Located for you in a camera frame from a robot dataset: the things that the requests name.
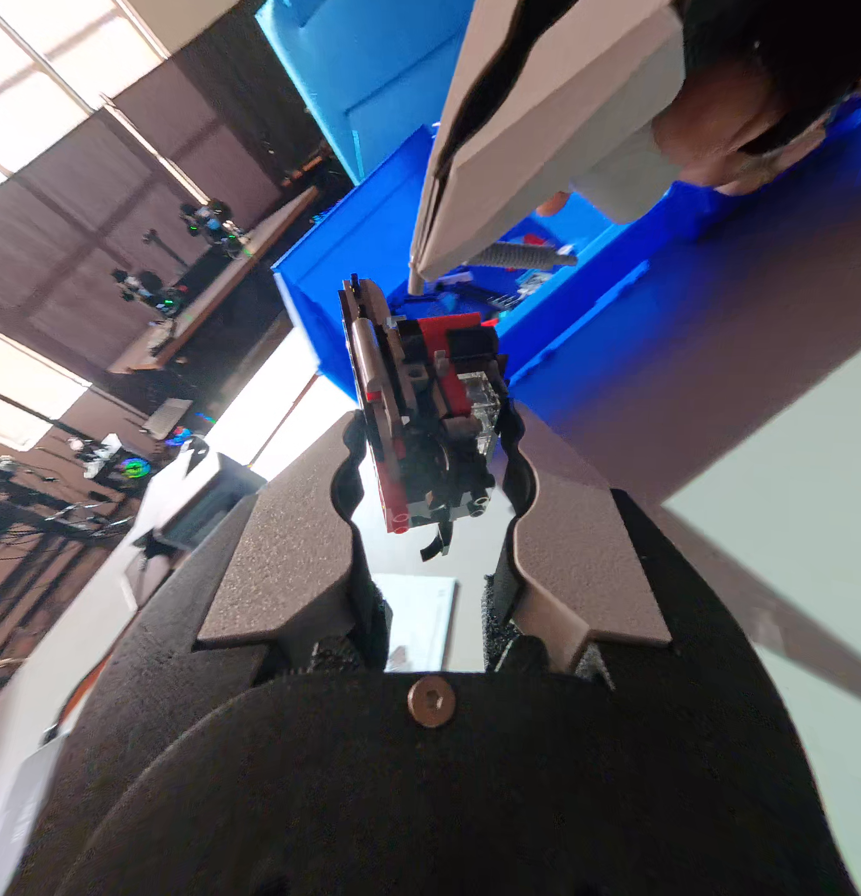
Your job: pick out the white desk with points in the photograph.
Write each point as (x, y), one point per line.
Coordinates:
(787, 490)

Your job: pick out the dark computer with coloured lights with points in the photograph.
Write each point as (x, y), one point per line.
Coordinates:
(133, 467)

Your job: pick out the light blue instruction booklet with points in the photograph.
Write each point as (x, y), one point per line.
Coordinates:
(416, 616)

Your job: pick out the person's right hand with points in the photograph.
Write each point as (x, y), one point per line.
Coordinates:
(717, 126)

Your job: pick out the pile of loose toy bricks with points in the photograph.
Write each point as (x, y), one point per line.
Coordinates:
(472, 294)

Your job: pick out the toy brick vehicle model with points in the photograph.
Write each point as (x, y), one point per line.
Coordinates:
(430, 420)

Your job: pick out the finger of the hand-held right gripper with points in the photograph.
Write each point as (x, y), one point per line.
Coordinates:
(577, 105)
(483, 42)

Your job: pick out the blue plastic bin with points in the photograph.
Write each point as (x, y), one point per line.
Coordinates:
(346, 231)

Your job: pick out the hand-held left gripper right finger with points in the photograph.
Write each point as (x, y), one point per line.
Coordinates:
(584, 560)

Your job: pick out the light blue foam case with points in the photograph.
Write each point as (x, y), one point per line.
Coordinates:
(374, 70)

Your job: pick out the background work table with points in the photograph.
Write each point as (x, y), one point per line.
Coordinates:
(213, 280)

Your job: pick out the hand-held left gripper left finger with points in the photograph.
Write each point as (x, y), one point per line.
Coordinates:
(283, 560)

